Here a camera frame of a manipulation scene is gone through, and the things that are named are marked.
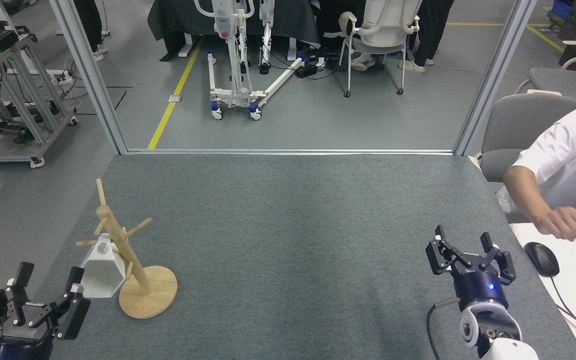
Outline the person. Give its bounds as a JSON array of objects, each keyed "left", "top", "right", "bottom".
[
  {"left": 498, "top": 100, "right": 576, "bottom": 242},
  {"left": 70, "top": 0, "right": 110, "bottom": 62},
  {"left": 398, "top": 0, "right": 455, "bottom": 74},
  {"left": 350, "top": 50, "right": 377, "bottom": 72}
]

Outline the white office chair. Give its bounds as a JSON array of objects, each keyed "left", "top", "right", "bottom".
[{"left": 337, "top": 0, "right": 423, "bottom": 98}]

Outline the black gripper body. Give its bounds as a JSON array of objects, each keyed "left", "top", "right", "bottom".
[
  {"left": 0, "top": 320, "right": 54, "bottom": 360},
  {"left": 455, "top": 270, "right": 510, "bottom": 313}
]

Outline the white power strip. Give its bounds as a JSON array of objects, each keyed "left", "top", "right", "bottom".
[{"left": 48, "top": 70, "right": 77, "bottom": 87}]

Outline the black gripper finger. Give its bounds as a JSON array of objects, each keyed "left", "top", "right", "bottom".
[
  {"left": 38, "top": 267, "right": 91, "bottom": 341},
  {"left": 0, "top": 262, "right": 35, "bottom": 331},
  {"left": 479, "top": 232, "right": 517, "bottom": 286},
  {"left": 426, "top": 225, "right": 469, "bottom": 276}
]

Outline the black cloth covered table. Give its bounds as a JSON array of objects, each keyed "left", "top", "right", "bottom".
[{"left": 147, "top": 0, "right": 322, "bottom": 62}]

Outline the silver frame crossbar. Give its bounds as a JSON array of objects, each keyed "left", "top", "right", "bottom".
[{"left": 126, "top": 148, "right": 456, "bottom": 156}]

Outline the white upright stand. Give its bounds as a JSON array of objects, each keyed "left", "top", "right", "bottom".
[{"left": 258, "top": 0, "right": 278, "bottom": 76}]

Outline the grey padded chair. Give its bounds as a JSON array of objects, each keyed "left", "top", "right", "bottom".
[
  {"left": 514, "top": 40, "right": 576, "bottom": 101},
  {"left": 468, "top": 91, "right": 576, "bottom": 183}
]

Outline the white stand on wheels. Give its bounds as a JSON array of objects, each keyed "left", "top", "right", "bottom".
[{"left": 193, "top": 0, "right": 306, "bottom": 121}]

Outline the silver frame post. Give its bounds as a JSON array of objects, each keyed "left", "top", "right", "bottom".
[
  {"left": 452, "top": 0, "right": 539, "bottom": 157},
  {"left": 49, "top": 0, "right": 129, "bottom": 156}
]

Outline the black computer mouse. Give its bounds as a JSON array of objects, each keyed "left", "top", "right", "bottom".
[{"left": 524, "top": 242, "right": 560, "bottom": 278}]

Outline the blue crate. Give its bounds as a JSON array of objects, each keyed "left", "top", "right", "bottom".
[{"left": 551, "top": 0, "right": 574, "bottom": 19}]

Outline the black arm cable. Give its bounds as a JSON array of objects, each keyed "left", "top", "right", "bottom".
[{"left": 427, "top": 297, "right": 462, "bottom": 360}]

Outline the white faceted cup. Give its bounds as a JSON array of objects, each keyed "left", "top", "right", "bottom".
[{"left": 79, "top": 232, "right": 128, "bottom": 299}]

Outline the wooden cup rack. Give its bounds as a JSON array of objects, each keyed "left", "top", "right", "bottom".
[{"left": 75, "top": 178, "right": 179, "bottom": 320}]

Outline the person's right hand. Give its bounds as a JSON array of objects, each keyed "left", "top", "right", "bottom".
[{"left": 535, "top": 206, "right": 576, "bottom": 242}]

